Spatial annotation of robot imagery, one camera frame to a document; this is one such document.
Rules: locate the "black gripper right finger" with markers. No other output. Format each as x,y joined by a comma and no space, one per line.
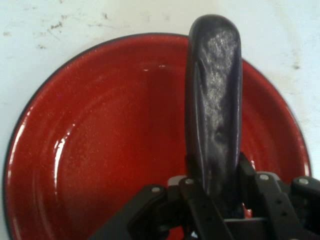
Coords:
282,207

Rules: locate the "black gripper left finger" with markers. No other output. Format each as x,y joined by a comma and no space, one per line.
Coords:
195,200

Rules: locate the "purple toy eggplant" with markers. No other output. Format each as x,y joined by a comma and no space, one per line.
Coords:
215,100

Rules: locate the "red plate with black rim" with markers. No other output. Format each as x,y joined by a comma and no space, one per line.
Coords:
100,125

